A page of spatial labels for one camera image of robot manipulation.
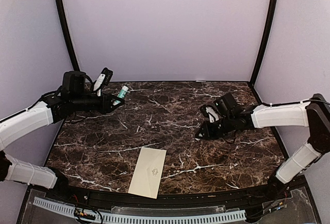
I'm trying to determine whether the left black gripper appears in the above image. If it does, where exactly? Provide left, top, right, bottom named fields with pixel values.
left=71, top=90, right=124, bottom=115

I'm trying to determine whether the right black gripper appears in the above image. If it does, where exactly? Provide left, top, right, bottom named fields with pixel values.
left=195, top=114, right=235, bottom=139

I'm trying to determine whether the green white glue stick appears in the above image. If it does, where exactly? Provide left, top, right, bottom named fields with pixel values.
left=113, top=86, right=128, bottom=106

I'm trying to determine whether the cream paper envelope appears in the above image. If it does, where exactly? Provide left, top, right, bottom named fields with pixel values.
left=128, top=147, right=167, bottom=199

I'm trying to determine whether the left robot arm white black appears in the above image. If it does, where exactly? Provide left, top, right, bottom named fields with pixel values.
left=1, top=68, right=128, bottom=201

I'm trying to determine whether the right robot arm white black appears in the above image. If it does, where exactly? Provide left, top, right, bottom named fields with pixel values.
left=195, top=93, right=329, bottom=200

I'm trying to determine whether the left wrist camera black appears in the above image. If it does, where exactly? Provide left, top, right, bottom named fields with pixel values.
left=92, top=68, right=113, bottom=97

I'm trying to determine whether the black front table rail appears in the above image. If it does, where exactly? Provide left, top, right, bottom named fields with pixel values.
left=39, top=166, right=285, bottom=211

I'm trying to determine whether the white slotted cable duct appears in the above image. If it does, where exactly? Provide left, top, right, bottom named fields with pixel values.
left=33, top=197, right=246, bottom=223

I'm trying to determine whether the small circuit board with wires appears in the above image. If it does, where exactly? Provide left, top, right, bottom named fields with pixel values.
left=74, top=208, right=96, bottom=221

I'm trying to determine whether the left black frame post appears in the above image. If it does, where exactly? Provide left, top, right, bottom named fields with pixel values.
left=55, top=0, right=80, bottom=71

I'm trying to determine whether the black frame post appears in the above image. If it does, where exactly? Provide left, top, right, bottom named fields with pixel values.
left=55, top=0, right=80, bottom=71
left=249, top=0, right=277, bottom=88

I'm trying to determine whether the right black frame post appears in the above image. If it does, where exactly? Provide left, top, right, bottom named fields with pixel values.
left=249, top=0, right=277, bottom=88

